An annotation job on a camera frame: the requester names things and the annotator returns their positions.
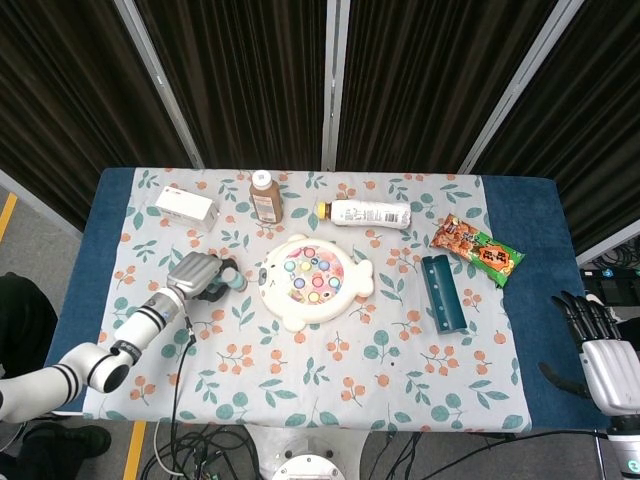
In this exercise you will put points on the brown juice bottle white cap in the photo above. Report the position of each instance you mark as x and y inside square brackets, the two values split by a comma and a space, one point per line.
[266, 202]

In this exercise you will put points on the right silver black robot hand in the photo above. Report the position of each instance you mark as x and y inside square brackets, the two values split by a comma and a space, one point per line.
[615, 375]

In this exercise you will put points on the teal plastic tray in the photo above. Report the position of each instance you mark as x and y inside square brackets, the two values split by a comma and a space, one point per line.
[445, 295]

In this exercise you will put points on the floral printed tablecloth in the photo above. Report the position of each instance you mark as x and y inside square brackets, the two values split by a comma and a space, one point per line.
[300, 370]

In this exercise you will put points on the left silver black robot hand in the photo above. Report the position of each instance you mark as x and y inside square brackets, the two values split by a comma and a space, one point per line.
[192, 272]

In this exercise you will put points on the white whack-a-mole game toy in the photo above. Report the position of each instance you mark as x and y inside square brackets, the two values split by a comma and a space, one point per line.
[280, 300]

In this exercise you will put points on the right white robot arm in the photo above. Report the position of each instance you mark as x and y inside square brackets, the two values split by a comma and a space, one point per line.
[627, 450]

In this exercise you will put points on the black power strip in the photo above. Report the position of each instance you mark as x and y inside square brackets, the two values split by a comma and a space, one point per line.
[607, 273]

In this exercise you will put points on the orange green snack packet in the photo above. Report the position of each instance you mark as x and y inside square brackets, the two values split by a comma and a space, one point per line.
[475, 247]

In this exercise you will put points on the white-labelled drink bottle yellow cap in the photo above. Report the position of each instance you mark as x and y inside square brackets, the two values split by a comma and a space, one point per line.
[370, 214]

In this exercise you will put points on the white cardboard box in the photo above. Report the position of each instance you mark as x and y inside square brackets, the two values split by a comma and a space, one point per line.
[185, 206]

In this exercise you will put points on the dark blue table cover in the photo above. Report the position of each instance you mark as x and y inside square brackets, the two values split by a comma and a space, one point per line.
[530, 240]

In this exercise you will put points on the dark pleated curtain panel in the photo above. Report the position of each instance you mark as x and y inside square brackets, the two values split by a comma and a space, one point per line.
[590, 135]
[430, 85]
[75, 85]
[250, 85]

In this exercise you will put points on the light blue toy hammer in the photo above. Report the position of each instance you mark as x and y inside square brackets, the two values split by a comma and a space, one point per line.
[234, 280]

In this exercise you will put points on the grey metal partition post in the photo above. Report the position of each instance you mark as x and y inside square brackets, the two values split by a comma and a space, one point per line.
[520, 85]
[160, 85]
[334, 85]

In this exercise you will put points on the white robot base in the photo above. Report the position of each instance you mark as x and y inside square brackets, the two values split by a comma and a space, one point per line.
[310, 450]

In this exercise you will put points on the grey metal partition rail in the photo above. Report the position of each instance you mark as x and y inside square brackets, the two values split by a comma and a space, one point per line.
[607, 247]

